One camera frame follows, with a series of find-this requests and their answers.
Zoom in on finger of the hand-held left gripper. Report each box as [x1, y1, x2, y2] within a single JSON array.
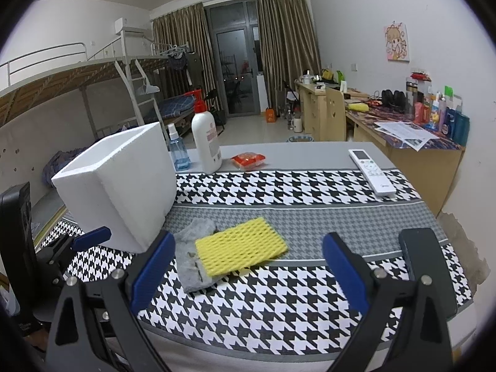
[[37, 227, 113, 280]]

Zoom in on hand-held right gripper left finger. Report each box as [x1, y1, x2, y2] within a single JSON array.
[[46, 232, 177, 372]]

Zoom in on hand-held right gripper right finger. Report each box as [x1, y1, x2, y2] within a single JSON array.
[[322, 232, 454, 372]]

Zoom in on grey sock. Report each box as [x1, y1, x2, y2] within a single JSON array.
[[173, 218, 224, 295]]

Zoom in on white foam box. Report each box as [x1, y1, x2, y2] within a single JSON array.
[[51, 121, 177, 255]]

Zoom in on yellow foam net sleeve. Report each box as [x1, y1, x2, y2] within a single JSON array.
[[195, 217, 290, 279]]

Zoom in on blue plaid blanket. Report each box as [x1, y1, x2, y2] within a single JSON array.
[[42, 147, 92, 189]]

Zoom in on dark grey case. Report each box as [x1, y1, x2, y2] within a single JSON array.
[[399, 228, 458, 319]]

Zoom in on black white houndstooth cloth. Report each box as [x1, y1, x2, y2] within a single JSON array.
[[39, 168, 478, 358]]

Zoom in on white remote control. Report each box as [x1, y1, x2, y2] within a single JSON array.
[[348, 148, 398, 197]]

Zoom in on blue spray bottle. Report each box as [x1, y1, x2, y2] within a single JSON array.
[[166, 123, 191, 172]]

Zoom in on light wooden desk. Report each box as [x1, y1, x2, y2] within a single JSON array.
[[345, 104, 466, 218], [294, 78, 373, 141]]

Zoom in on white red pump lotion bottle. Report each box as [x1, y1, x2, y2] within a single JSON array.
[[191, 89, 223, 175]]

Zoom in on white bunk bed ladder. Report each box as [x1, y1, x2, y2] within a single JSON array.
[[114, 57, 164, 133]]

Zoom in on red snack packet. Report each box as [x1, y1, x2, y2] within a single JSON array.
[[231, 151, 268, 170]]

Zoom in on white printed papers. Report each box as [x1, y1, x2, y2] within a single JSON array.
[[374, 121, 441, 150]]

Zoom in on blue plaid mattress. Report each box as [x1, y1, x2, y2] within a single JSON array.
[[155, 95, 195, 122]]

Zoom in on white clothes hanger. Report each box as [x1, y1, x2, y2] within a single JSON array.
[[135, 73, 160, 95]]

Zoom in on white metal bunk bed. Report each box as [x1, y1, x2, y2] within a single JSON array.
[[0, 31, 195, 153]]

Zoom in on wooden smiley face chair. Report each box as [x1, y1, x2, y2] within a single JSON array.
[[325, 87, 348, 142]]

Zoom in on black folding chair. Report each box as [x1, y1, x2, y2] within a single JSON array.
[[205, 89, 230, 127]]

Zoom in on black desk chair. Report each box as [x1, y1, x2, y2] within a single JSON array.
[[281, 81, 301, 119]]

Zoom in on cluster of toiletry bottles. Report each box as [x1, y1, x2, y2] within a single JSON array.
[[405, 70, 471, 146]]

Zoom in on dark hanging clothes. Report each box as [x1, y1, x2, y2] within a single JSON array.
[[166, 51, 203, 86]]

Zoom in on brown curtain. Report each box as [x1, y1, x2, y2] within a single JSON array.
[[255, 0, 322, 110], [152, 2, 218, 117]]

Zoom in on white air conditioner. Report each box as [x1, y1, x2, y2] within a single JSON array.
[[115, 17, 153, 38]]

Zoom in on glass balcony door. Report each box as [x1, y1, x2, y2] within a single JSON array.
[[204, 0, 261, 117]]

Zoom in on cartoon wall poster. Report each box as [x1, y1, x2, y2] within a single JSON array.
[[383, 22, 410, 63]]

